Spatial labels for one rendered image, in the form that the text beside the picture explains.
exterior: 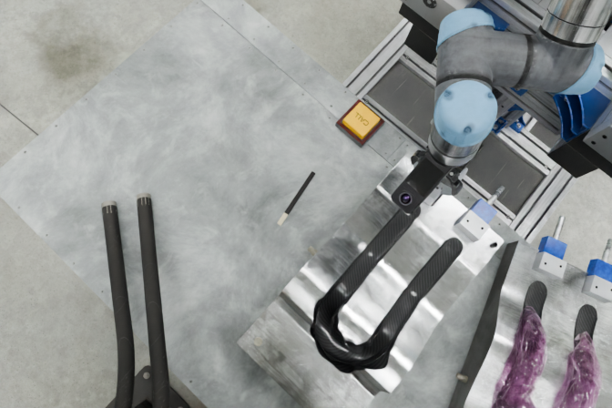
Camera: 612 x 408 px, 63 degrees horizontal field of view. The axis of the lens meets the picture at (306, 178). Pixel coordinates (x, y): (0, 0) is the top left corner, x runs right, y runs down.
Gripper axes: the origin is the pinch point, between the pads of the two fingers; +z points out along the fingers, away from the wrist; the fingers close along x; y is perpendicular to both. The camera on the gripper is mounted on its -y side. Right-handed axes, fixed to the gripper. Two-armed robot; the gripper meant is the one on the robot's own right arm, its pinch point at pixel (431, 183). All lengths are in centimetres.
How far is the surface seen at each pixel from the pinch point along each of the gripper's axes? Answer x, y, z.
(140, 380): 37, -98, 75
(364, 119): 20.7, 4.0, 8.1
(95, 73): 134, -32, 72
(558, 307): -34.0, -0.6, 13.4
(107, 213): 45, -48, -2
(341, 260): 3.4, -22.7, -0.1
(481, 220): -11.7, 1.3, 4.2
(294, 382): -4.9, -45.6, 2.3
